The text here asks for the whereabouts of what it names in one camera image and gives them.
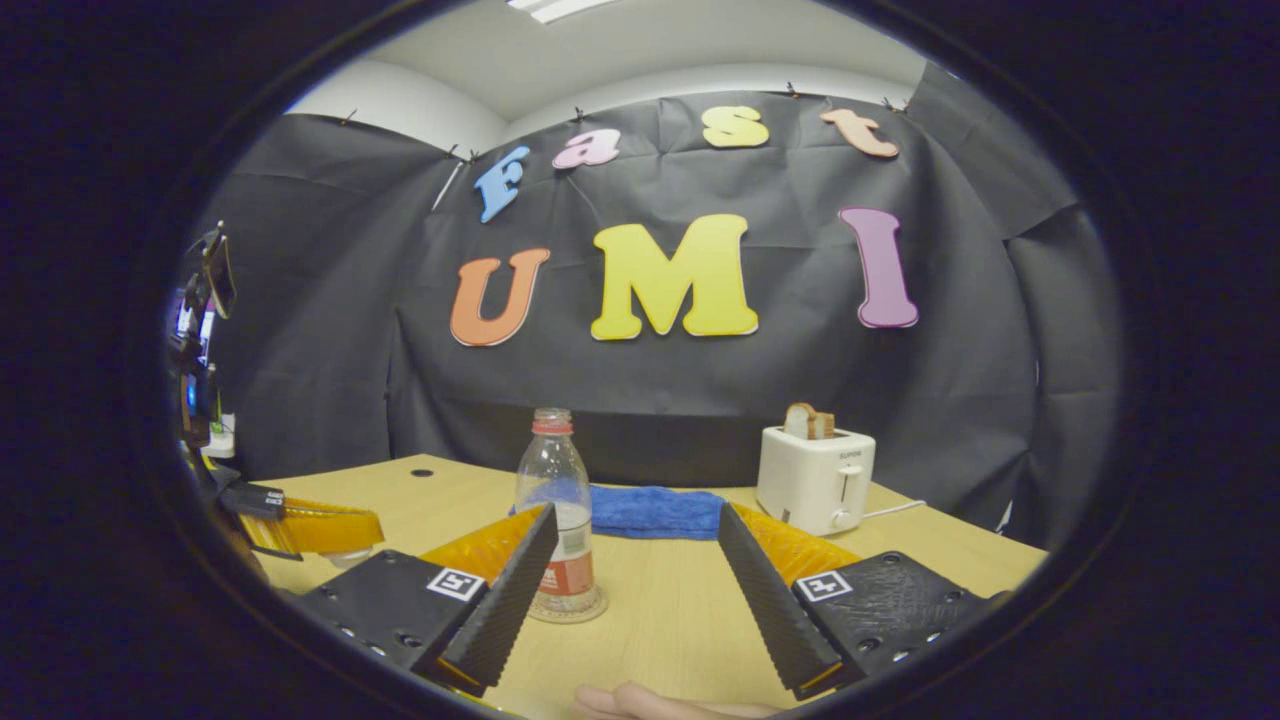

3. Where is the ceiling light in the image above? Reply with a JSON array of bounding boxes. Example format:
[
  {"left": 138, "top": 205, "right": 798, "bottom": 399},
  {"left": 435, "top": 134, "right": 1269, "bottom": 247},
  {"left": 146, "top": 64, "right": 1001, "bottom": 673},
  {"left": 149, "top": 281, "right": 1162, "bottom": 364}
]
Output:
[{"left": 505, "top": 0, "right": 621, "bottom": 24}]

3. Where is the bread slice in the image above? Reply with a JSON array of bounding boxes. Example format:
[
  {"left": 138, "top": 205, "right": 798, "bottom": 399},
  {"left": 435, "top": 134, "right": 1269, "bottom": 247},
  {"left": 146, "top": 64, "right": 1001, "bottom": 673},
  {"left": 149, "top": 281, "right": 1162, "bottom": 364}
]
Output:
[{"left": 783, "top": 402, "right": 836, "bottom": 441}]

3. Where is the black backdrop cloth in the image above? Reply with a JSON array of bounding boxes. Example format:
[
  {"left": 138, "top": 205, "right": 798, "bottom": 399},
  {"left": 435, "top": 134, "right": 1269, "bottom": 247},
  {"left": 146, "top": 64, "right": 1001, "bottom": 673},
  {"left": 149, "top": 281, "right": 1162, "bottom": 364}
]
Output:
[{"left": 195, "top": 60, "right": 1121, "bottom": 551}]

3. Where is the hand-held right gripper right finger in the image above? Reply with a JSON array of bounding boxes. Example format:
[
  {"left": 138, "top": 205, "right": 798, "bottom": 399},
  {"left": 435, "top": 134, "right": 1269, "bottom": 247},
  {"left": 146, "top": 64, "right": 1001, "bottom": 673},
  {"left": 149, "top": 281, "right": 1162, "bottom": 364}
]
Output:
[{"left": 718, "top": 503, "right": 1011, "bottom": 701}]

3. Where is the black device on stand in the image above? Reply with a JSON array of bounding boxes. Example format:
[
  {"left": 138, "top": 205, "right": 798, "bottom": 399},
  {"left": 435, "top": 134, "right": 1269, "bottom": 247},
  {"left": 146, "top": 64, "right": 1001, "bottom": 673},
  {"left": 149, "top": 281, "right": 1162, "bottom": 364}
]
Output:
[{"left": 168, "top": 225, "right": 239, "bottom": 451}]

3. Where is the white toaster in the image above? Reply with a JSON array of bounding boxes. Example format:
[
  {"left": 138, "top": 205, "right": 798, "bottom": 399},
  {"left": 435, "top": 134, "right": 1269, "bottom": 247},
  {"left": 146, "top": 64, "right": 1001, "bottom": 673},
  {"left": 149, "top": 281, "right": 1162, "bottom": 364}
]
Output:
[{"left": 756, "top": 425, "right": 878, "bottom": 537}]

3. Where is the clear plastic water bottle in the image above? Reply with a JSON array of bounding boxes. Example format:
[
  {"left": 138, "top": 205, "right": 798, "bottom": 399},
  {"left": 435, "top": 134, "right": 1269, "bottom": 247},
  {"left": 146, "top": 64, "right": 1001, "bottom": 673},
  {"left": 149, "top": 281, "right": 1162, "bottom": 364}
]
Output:
[{"left": 514, "top": 407, "right": 601, "bottom": 616}]

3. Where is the blue towel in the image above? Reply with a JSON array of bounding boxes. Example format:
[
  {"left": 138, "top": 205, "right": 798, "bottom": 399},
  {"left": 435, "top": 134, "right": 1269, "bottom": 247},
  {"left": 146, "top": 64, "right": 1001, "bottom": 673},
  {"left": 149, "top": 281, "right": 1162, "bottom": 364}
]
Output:
[{"left": 510, "top": 483, "right": 726, "bottom": 541}]

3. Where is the round wooden coaster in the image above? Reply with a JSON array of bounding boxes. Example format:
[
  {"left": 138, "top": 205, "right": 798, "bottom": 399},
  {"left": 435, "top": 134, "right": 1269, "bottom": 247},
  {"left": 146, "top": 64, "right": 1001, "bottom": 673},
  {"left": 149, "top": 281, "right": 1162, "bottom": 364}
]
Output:
[{"left": 527, "top": 585, "right": 609, "bottom": 625}]

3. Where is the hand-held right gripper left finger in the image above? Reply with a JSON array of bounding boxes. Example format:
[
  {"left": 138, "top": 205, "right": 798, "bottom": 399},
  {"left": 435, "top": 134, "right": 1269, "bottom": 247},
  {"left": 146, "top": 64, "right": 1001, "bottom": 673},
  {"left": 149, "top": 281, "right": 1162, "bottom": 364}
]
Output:
[{"left": 300, "top": 503, "right": 559, "bottom": 698}]

